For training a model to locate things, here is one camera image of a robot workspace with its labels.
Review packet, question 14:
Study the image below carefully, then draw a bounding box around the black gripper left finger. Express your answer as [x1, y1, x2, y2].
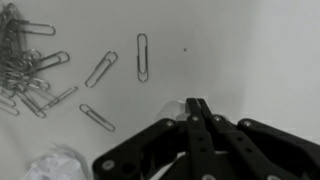
[92, 97, 218, 180]

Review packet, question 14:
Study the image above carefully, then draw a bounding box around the pile of silver paper clips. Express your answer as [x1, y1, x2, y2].
[0, 2, 51, 118]

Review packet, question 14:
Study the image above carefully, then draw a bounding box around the large crumpled white paper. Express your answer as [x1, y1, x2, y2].
[19, 142, 93, 180]

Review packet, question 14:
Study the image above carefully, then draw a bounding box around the silver paper clip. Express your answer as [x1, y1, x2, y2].
[78, 103, 117, 133]
[84, 50, 119, 89]
[12, 19, 57, 37]
[136, 32, 150, 83]
[22, 50, 71, 73]
[40, 85, 80, 112]

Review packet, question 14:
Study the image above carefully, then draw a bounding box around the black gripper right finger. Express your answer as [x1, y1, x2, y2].
[196, 97, 320, 180]

